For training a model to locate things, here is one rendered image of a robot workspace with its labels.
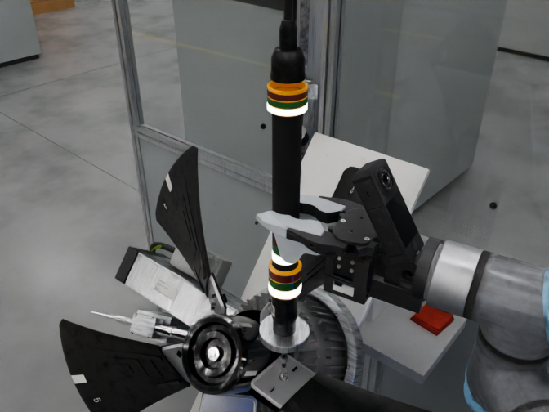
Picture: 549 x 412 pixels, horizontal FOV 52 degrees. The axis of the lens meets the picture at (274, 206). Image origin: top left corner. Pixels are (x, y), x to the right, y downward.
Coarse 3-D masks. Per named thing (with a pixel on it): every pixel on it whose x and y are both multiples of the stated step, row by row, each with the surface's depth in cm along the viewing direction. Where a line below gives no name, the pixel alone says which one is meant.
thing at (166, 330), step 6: (96, 312) 116; (114, 318) 113; (120, 318) 111; (126, 318) 111; (126, 324) 111; (162, 324) 106; (156, 330) 106; (162, 330) 105; (168, 330) 104; (174, 330) 104; (180, 330) 104; (168, 336) 105; (174, 336) 104; (180, 336) 103
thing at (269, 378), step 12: (276, 360) 86; (288, 360) 87; (264, 372) 84; (276, 372) 84; (288, 372) 85; (300, 372) 85; (312, 372) 85; (252, 384) 82; (264, 384) 82; (276, 384) 82; (288, 384) 83; (300, 384) 83; (264, 396) 80; (276, 396) 81; (288, 396) 81
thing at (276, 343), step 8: (264, 320) 79; (272, 320) 79; (296, 320) 79; (304, 320) 79; (264, 328) 78; (272, 328) 78; (296, 328) 78; (304, 328) 78; (264, 336) 77; (272, 336) 77; (296, 336) 77; (304, 336) 77; (264, 344) 77; (272, 344) 75; (280, 344) 75; (288, 344) 75; (296, 344) 75; (304, 344) 76; (280, 352) 76; (288, 352) 76
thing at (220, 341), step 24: (240, 312) 96; (192, 336) 86; (216, 336) 84; (240, 336) 82; (192, 360) 86; (216, 360) 83; (240, 360) 81; (264, 360) 85; (192, 384) 84; (216, 384) 82; (240, 384) 82
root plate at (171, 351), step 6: (162, 348) 92; (168, 348) 92; (174, 348) 91; (180, 348) 91; (168, 354) 93; (174, 354) 92; (174, 360) 93; (180, 360) 93; (174, 366) 94; (180, 366) 94; (180, 372) 95; (186, 378) 96
